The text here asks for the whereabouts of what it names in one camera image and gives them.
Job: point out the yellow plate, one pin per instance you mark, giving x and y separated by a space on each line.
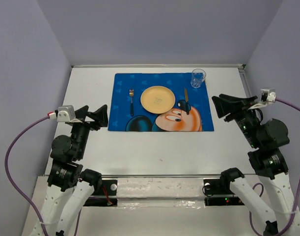
157 99

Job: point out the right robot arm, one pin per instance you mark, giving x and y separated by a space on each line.
282 216

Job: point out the gold fork black handle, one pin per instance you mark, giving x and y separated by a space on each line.
131 93

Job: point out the clear plastic cup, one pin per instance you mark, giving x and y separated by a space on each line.
198 76

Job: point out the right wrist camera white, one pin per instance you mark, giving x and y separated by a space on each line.
268 96

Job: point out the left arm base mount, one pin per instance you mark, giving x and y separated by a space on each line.
105 196

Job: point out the gold knife black handle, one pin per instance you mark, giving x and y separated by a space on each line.
186 100

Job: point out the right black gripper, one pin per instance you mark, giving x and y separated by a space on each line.
236 105

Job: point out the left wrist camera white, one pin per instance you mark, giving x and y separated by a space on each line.
66 113

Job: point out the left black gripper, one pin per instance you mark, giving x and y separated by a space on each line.
100 115

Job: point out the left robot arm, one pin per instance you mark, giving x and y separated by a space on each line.
69 185

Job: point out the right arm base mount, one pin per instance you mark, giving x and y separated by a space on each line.
217 195

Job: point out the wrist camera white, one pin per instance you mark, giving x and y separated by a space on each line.
268 96
66 113

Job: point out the blue Mickey placemat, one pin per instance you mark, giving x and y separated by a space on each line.
199 118

